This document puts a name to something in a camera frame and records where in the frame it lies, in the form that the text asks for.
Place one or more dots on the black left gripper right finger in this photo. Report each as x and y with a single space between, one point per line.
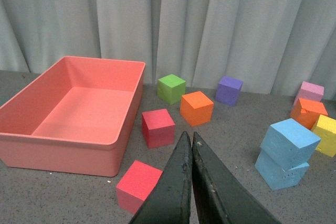
219 196

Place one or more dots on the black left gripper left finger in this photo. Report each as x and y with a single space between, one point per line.
170 199

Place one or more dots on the blue foam cube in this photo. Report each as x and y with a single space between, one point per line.
276 177
289 143

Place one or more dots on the red foam cube front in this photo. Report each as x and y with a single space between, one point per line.
135 186

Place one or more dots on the red foam cube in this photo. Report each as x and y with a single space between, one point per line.
158 128
135 186

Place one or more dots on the red foam cube back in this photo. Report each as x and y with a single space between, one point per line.
158 128

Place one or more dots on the orange foam cube left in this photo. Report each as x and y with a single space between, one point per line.
196 108

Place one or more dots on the orange foam cube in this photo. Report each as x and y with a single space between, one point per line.
306 112
196 108

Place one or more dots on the purple foam cube back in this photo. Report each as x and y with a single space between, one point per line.
228 90

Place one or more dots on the green foam cube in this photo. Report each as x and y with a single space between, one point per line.
170 88

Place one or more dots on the orange foam cube right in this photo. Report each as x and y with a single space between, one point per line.
306 112

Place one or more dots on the yellow foam cube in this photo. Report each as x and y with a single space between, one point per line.
324 128

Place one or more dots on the pink plastic bin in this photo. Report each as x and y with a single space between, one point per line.
76 117

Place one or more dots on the pink foam cube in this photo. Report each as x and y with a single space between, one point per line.
310 91

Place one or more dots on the grey curtain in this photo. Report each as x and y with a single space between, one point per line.
271 45

